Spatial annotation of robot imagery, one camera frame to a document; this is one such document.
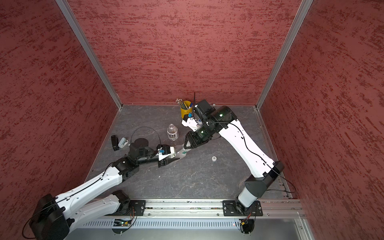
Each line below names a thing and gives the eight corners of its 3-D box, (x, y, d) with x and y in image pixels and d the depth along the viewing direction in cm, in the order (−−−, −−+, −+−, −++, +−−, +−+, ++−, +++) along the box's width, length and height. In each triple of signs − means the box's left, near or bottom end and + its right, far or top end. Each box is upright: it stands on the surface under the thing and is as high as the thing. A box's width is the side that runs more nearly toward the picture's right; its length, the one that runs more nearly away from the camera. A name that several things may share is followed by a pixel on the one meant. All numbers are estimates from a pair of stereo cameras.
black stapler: (115, 151, 97) (112, 147, 94) (113, 139, 103) (110, 136, 99) (120, 149, 98) (117, 145, 95) (117, 137, 104) (115, 134, 100)
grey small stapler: (119, 147, 98) (116, 144, 95) (125, 140, 102) (122, 136, 99) (123, 149, 98) (120, 145, 94) (128, 141, 102) (126, 138, 98)
